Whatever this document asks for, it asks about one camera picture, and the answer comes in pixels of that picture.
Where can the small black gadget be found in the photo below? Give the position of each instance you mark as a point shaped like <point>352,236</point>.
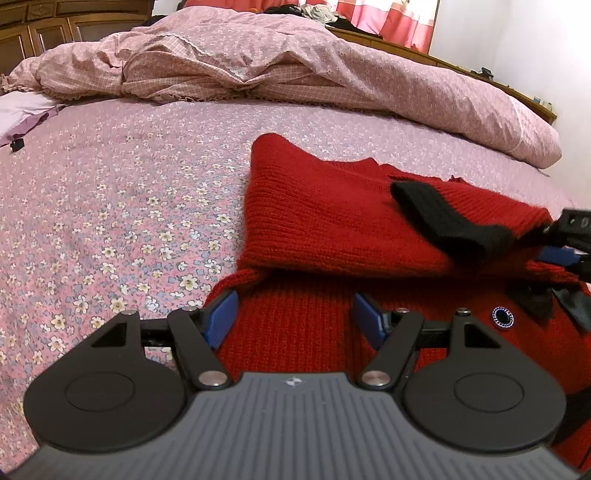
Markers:
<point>485,73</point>

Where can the wooden cabinet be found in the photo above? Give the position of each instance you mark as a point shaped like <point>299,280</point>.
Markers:
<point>55,27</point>

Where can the pink floral quilt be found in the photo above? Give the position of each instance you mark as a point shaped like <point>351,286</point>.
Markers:
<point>277,60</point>

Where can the pink floral bed sheet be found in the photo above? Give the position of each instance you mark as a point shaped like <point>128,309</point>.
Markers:
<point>115,207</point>

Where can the red knit cardigan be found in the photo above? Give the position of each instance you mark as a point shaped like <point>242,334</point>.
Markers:
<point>323,221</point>

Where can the red and pink curtain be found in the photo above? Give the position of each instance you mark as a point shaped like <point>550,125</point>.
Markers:
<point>383,21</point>

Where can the pile of dark clothes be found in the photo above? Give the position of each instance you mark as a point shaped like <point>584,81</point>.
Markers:
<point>314,14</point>

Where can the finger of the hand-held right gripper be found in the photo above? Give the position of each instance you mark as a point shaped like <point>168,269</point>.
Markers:
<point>572,226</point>
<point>556,254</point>

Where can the small black clip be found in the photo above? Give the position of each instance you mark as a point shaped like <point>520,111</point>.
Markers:
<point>17,145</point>

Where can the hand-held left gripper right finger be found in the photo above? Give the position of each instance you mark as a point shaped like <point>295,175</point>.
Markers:
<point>369,318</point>

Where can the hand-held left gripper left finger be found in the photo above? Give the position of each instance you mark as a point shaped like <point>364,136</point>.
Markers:
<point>221,323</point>

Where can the lilac cloth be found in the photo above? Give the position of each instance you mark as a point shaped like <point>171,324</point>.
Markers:
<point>23,110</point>

